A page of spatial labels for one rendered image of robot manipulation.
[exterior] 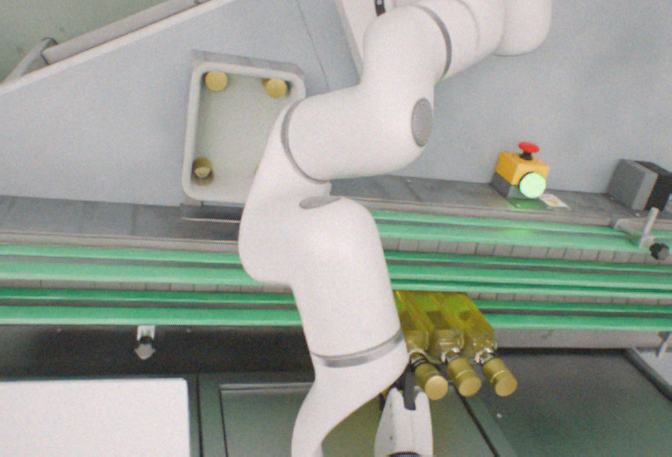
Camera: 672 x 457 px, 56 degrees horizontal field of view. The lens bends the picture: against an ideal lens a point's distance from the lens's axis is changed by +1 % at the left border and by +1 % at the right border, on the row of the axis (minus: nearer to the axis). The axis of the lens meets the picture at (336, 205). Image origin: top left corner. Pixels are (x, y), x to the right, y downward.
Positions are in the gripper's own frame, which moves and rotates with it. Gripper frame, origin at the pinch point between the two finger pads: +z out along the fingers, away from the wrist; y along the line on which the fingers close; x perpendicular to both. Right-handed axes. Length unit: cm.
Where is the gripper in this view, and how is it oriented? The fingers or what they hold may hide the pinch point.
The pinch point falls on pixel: (394, 388)
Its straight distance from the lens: 88.7
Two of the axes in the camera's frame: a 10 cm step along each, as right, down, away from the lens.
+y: 2.1, -9.0, -3.8
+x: -9.8, -2.0, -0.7
